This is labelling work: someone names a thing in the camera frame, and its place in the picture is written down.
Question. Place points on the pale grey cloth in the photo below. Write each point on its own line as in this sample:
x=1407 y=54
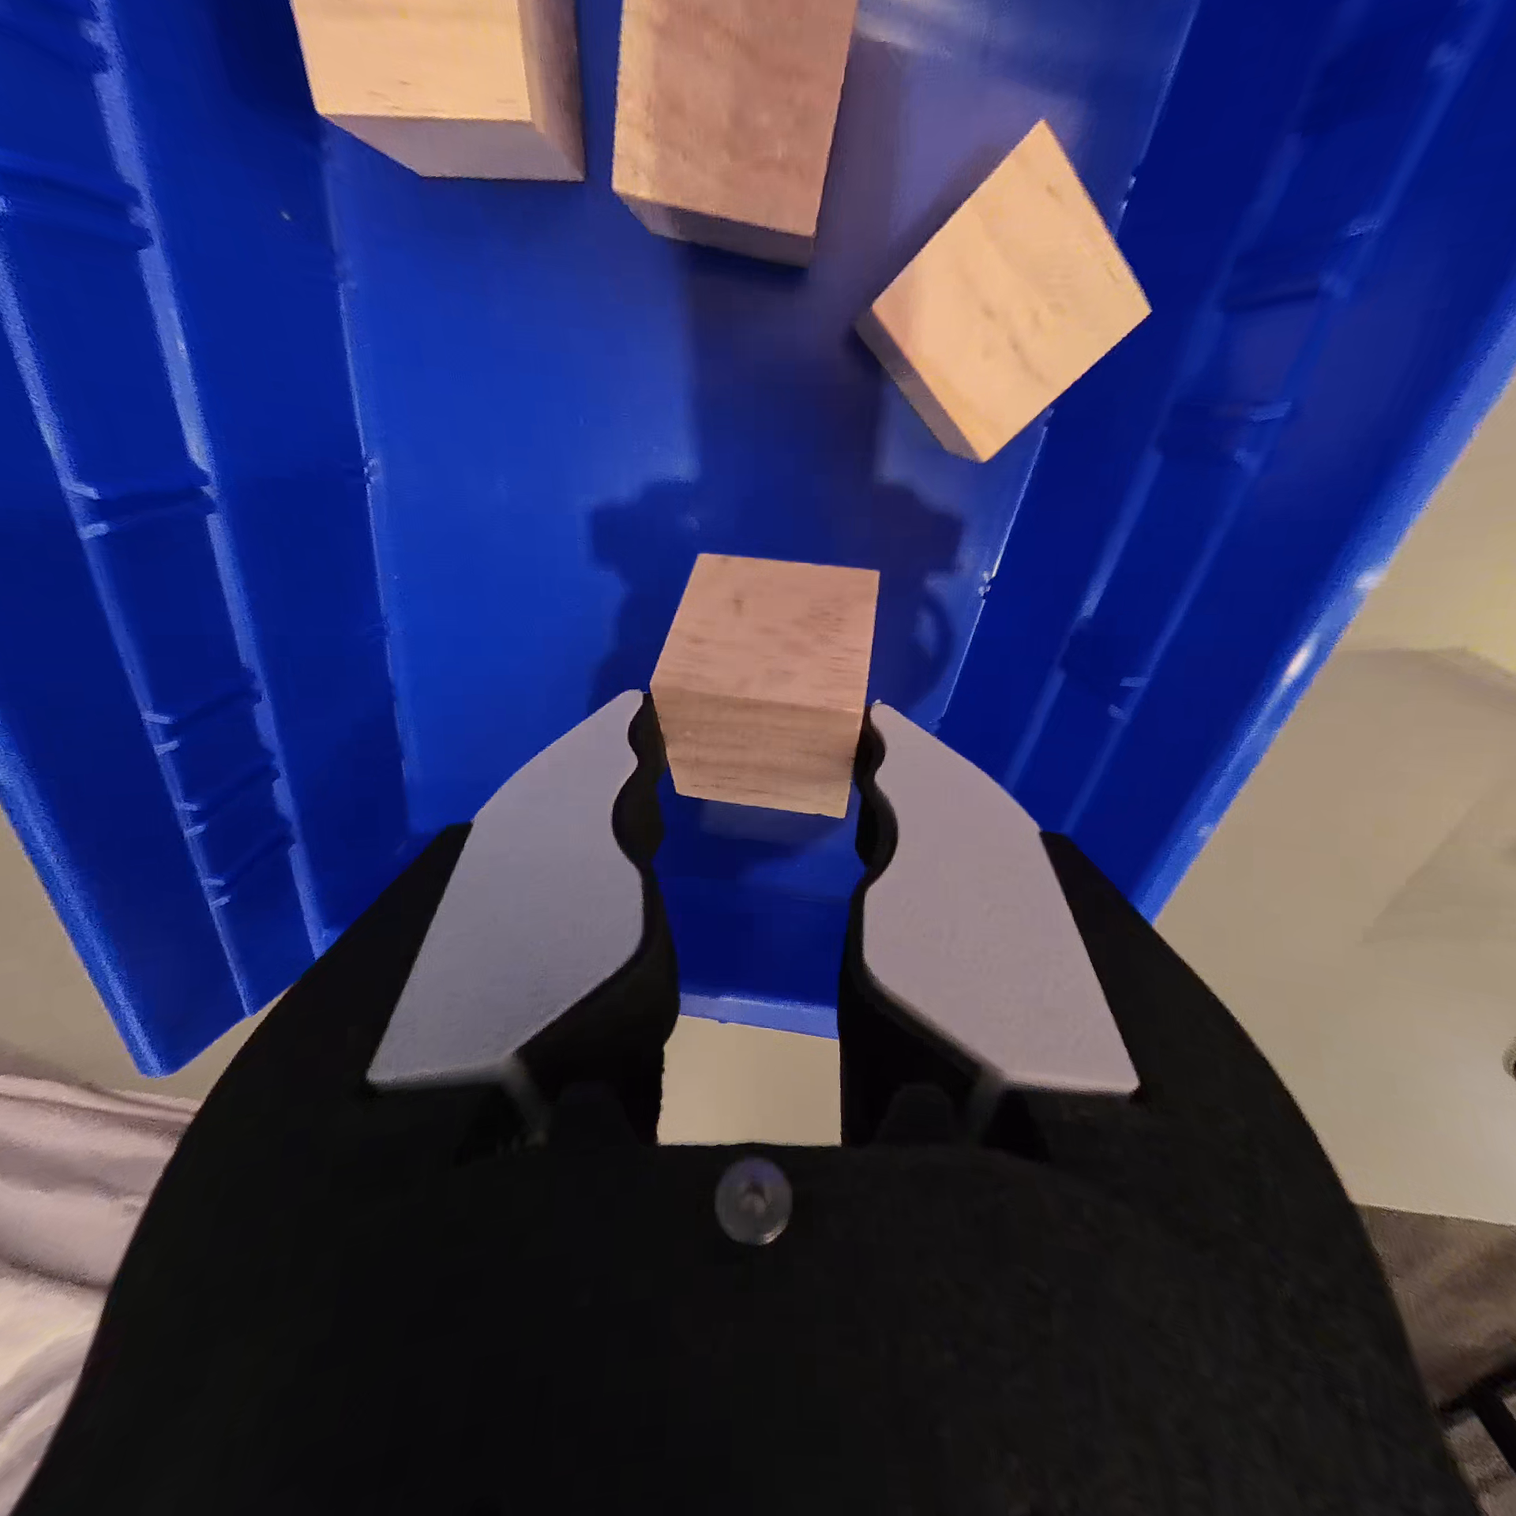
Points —
x=59 y=1209

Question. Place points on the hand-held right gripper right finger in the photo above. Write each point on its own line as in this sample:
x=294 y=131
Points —
x=981 y=936

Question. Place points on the dark grey cloth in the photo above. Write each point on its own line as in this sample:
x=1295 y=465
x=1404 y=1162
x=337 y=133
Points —
x=1451 y=1315

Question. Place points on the blue plastic bin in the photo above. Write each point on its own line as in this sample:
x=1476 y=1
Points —
x=496 y=498

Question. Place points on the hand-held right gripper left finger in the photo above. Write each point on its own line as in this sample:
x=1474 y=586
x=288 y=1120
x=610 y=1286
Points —
x=521 y=925

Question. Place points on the wooden cube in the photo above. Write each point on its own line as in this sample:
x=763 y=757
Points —
x=425 y=61
x=763 y=682
x=1007 y=297
x=727 y=108

